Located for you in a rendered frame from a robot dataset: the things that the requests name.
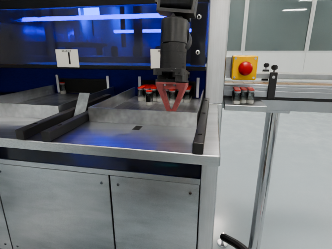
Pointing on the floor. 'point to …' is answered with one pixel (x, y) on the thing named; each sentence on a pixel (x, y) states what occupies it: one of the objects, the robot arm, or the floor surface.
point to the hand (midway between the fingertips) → (171, 111)
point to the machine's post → (211, 87)
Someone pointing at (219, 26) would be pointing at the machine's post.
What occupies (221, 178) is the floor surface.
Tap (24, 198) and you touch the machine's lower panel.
